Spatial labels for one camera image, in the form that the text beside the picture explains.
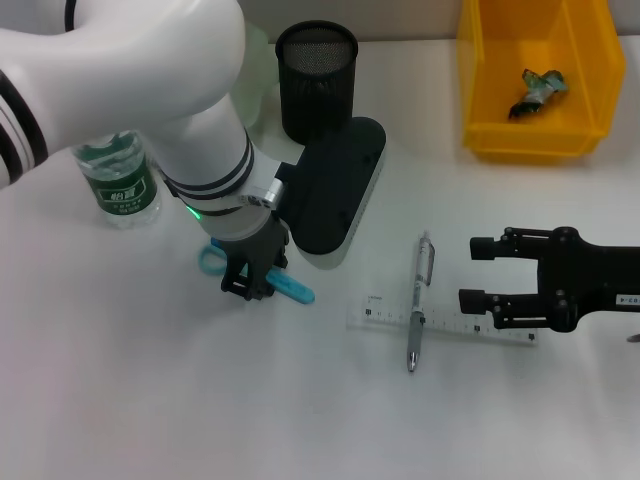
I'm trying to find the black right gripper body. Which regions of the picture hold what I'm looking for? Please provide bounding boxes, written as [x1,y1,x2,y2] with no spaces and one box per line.
[533,224,640,335]

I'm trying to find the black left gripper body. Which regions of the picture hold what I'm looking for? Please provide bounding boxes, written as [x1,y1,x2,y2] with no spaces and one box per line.
[218,218,292,282]

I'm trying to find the blue capped scissors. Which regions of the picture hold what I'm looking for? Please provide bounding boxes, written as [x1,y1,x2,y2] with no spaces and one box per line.
[196,238,317,306]

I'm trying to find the silver ballpoint pen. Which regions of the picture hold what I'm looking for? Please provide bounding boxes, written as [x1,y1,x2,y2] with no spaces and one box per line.
[404,229,436,374]

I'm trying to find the clear water bottle green label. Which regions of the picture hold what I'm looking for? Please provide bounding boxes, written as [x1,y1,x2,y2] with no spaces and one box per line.
[72,128,164,231]

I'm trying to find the green plastic wrapper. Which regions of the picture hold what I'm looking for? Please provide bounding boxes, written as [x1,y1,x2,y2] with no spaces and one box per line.
[508,68,571,122]

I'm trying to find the transparent plastic ruler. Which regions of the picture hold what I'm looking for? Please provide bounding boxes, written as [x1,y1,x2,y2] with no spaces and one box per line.
[347,293,540,347]

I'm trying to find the green translucent fruit bowl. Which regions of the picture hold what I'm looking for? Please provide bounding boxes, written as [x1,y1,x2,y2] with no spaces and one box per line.
[233,22,281,129]

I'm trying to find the black mesh pen holder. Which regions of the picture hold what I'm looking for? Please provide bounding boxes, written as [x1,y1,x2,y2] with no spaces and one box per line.
[274,19,360,148]

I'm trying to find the yellow plastic bin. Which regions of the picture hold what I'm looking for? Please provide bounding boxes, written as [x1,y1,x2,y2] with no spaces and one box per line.
[455,0,627,164]

